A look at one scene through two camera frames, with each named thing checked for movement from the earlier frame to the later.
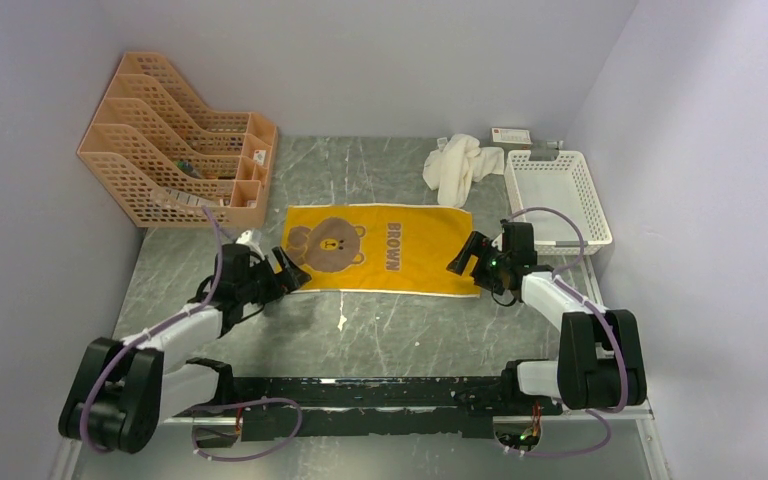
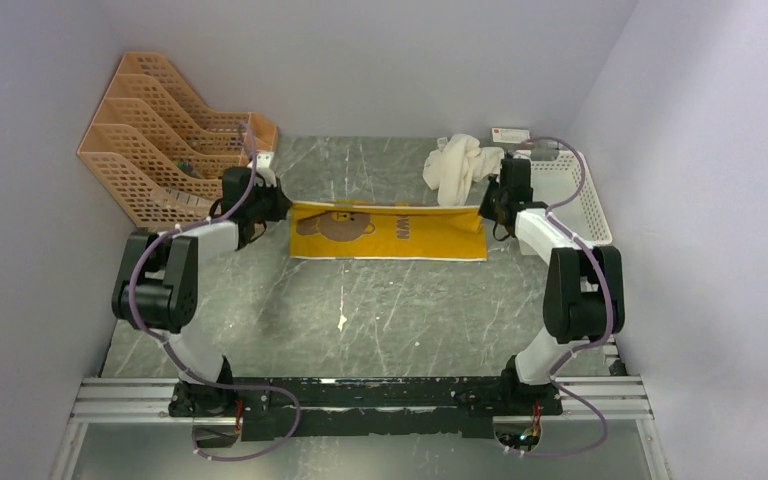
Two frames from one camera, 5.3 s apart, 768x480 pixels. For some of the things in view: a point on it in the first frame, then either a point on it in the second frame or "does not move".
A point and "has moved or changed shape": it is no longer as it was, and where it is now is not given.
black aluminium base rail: x=460 y=406 does not move
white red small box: x=511 y=138 does not move
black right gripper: x=477 y=245 to x=486 y=211
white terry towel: x=459 y=161 does not move
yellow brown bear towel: x=379 y=248 has moved or changed shape
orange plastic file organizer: x=169 y=160 does not move
